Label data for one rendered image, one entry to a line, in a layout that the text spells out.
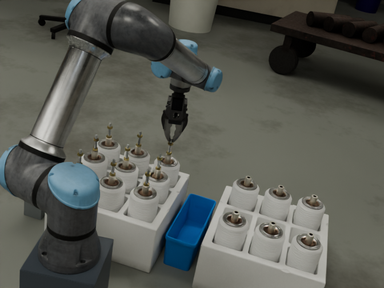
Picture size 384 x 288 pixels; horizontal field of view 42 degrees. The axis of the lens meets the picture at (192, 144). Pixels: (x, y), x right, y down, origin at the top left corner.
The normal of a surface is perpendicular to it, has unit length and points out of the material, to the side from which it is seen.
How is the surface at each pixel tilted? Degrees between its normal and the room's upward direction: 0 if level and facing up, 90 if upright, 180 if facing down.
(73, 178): 8
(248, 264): 90
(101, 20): 75
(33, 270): 0
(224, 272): 90
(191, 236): 0
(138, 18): 49
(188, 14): 94
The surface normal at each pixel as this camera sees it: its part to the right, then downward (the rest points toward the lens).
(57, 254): -0.22, 0.11
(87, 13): -0.33, -0.11
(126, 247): -0.26, 0.40
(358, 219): 0.17, -0.88
